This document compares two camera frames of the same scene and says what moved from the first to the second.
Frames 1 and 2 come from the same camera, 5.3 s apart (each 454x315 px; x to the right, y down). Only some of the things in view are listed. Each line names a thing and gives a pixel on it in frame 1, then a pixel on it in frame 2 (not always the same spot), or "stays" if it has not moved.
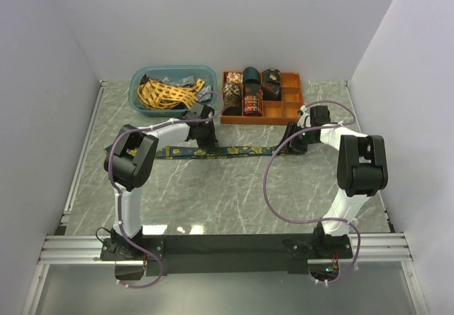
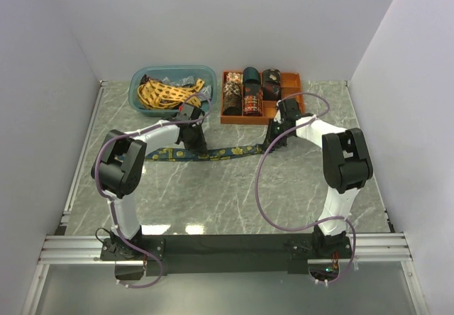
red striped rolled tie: x=252 y=106 stays
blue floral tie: x=178 y=152 stays
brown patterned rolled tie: x=233 y=89 stays
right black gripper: x=294 y=147 -> x=269 y=136
